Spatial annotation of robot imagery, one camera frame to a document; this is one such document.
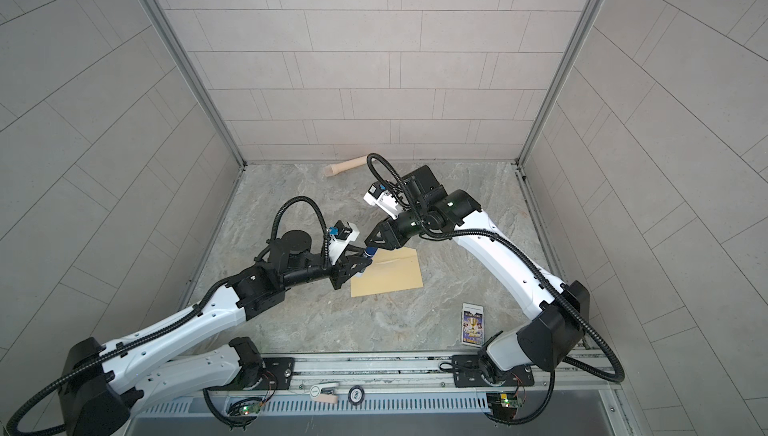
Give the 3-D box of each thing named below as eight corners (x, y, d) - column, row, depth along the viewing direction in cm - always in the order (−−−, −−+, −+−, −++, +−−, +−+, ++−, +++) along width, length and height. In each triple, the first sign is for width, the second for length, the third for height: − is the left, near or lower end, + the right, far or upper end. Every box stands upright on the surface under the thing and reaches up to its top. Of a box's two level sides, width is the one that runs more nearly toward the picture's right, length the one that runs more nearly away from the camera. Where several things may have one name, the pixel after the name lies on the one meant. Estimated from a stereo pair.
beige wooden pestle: (326, 176, 114) (324, 170, 111) (324, 173, 115) (323, 166, 112) (367, 163, 118) (367, 157, 116) (366, 160, 119) (365, 153, 117)
